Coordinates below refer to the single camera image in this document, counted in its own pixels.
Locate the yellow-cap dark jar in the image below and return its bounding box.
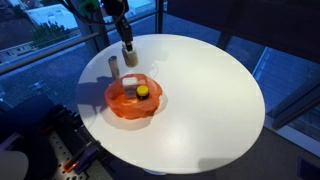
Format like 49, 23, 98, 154
135, 85, 150, 102

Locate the short dark window strut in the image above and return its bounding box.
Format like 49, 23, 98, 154
215, 32, 233, 51

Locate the purple clamp piece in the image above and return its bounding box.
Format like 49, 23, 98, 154
0, 132, 25, 152

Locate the thin dark window post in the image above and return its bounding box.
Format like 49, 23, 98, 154
156, 0, 165, 34

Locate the dark slanted window beam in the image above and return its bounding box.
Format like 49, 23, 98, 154
271, 85, 320, 130

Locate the white round-cap bottle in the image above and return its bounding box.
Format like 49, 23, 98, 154
121, 45, 139, 68

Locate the metal window handrail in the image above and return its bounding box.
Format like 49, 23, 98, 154
0, 10, 158, 76

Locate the perforated metal mounting board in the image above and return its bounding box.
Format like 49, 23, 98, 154
46, 133, 113, 180

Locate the white table base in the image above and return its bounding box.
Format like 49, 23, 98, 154
143, 168, 168, 177

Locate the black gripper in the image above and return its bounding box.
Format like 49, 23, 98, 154
101, 0, 135, 53

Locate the purple and orange clamp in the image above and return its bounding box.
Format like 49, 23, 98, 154
63, 139, 102, 175

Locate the grey rounded object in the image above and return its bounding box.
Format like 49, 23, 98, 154
0, 149, 30, 180

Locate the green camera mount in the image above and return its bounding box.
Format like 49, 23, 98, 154
82, 0, 101, 13

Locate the dark window blind panel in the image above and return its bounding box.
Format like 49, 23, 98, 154
166, 0, 320, 65

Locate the white square-cap bottle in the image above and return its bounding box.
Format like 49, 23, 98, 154
121, 76, 139, 98

